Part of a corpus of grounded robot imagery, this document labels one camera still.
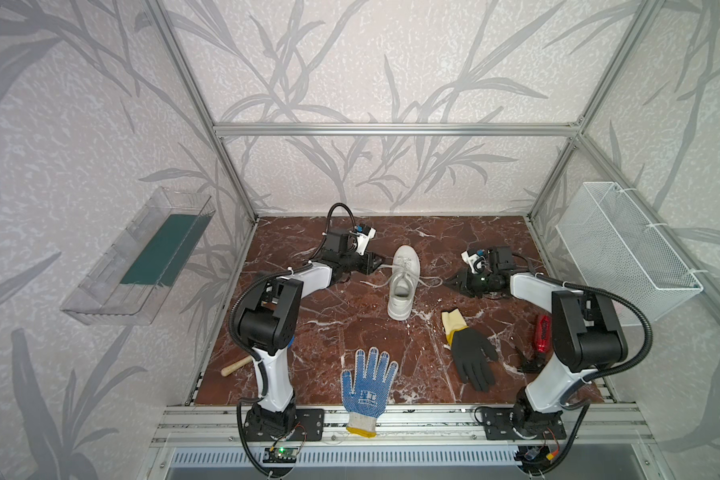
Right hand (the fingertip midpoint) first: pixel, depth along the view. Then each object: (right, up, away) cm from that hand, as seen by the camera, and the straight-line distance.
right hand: (448, 275), depth 94 cm
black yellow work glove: (+5, -21, -10) cm, 23 cm away
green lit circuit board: (-46, -41, -23) cm, 66 cm away
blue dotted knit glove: (-25, -31, -17) cm, 43 cm away
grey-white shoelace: (-18, +1, 0) cm, 18 cm away
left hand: (-21, +8, 0) cm, 22 cm away
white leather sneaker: (-14, -2, -2) cm, 15 cm away
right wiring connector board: (+17, -43, -20) cm, 51 cm away
